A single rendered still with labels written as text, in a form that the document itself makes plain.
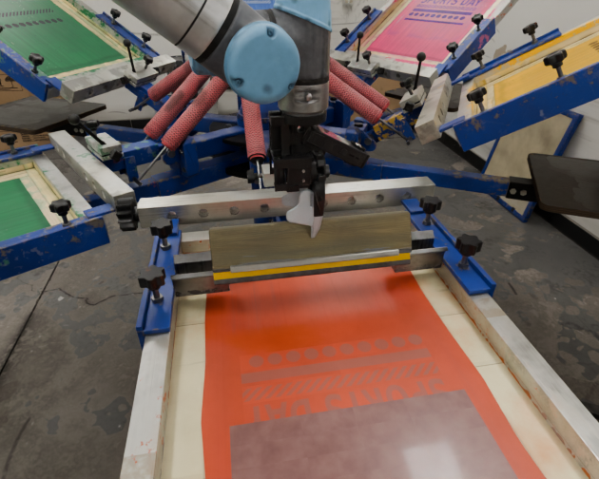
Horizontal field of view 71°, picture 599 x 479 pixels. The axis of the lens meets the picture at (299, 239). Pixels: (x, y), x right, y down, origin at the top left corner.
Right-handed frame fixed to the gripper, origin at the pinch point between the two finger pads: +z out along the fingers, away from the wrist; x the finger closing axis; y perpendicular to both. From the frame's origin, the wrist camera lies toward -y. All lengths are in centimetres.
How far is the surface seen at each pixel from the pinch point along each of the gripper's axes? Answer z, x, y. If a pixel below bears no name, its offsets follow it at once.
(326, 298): 13.9, 4.2, -1.7
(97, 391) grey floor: 109, -64, 77
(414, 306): 13.9, 9.0, -16.9
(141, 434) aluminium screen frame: 10.5, 28.9, 27.6
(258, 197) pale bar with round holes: 5.1, -22.5, 8.2
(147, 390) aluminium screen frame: 10.4, 22.3, 27.6
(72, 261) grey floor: 108, -163, 112
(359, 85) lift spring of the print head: -7, -72, -30
